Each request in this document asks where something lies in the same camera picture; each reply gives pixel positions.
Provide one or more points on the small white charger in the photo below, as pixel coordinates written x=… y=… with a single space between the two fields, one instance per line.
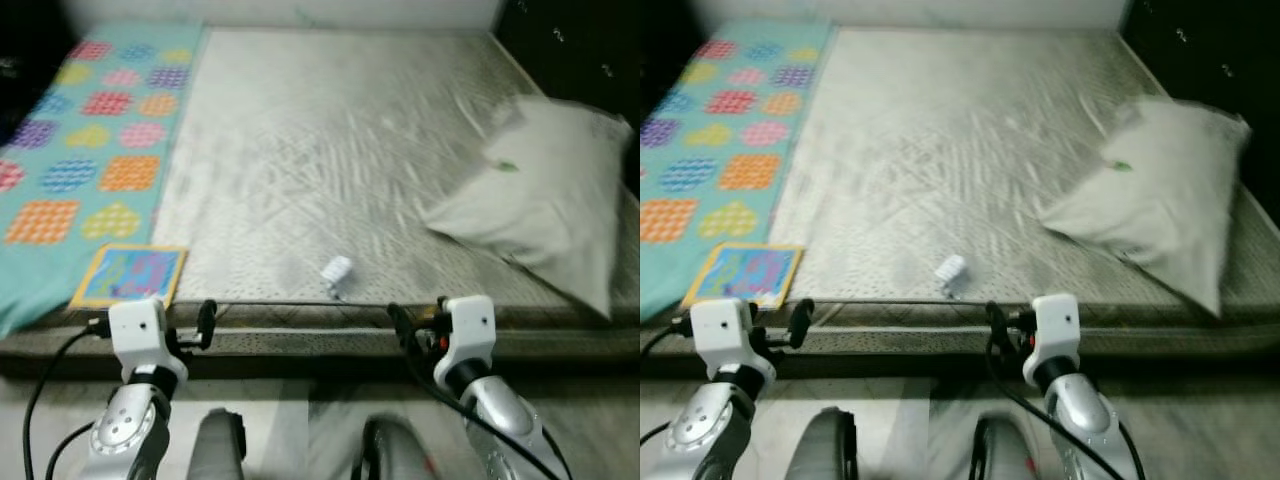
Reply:
x=950 y=270
x=336 y=270

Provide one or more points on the white pillow with tree print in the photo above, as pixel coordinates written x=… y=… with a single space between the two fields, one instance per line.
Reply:
x=540 y=190
x=1160 y=190

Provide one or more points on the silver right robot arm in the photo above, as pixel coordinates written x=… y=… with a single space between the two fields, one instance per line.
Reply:
x=500 y=415
x=1085 y=415

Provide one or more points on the yellow and blue children's book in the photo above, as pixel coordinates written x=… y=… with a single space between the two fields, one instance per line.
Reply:
x=745 y=275
x=130 y=275

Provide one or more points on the grey left robot leg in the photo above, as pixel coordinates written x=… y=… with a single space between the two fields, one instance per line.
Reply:
x=820 y=450
x=215 y=450

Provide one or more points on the grey robot leg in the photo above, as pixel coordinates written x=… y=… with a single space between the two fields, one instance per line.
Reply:
x=215 y=450
x=395 y=455
x=820 y=450
x=1005 y=455

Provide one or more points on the grey right robot leg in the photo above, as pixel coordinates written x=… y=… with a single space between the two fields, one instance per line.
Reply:
x=395 y=455
x=1005 y=455

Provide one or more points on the teal colourful patterned blanket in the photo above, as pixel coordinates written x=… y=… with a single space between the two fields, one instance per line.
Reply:
x=730 y=150
x=100 y=100

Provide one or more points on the grey quilted mattress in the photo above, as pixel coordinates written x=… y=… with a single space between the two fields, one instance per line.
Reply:
x=930 y=140
x=330 y=140

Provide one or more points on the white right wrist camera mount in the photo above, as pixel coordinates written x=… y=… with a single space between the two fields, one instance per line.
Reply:
x=470 y=325
x=1052 y=322

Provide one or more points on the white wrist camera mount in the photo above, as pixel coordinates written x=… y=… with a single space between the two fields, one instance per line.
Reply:
x=470 y=325
x=135 y=325
x=720 y=325
x=1052 y=322

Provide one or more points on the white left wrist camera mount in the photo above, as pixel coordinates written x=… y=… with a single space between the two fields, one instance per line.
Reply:
x=135 y=325
x=720 y=325

